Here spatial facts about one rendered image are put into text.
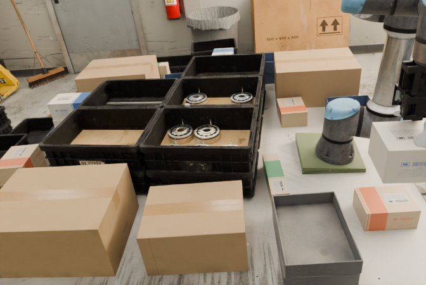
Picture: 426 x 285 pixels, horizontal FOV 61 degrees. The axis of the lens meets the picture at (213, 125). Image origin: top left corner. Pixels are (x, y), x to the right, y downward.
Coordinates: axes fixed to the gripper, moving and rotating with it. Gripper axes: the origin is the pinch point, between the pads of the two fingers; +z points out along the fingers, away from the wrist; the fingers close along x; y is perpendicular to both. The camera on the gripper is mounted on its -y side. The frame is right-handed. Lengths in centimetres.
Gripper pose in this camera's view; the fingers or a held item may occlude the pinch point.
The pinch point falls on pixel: (425, 143)
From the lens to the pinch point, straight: 94.8
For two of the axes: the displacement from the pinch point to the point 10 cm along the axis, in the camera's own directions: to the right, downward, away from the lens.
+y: -9.9, 0.5, 1.2
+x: -0.8, 5.2, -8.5
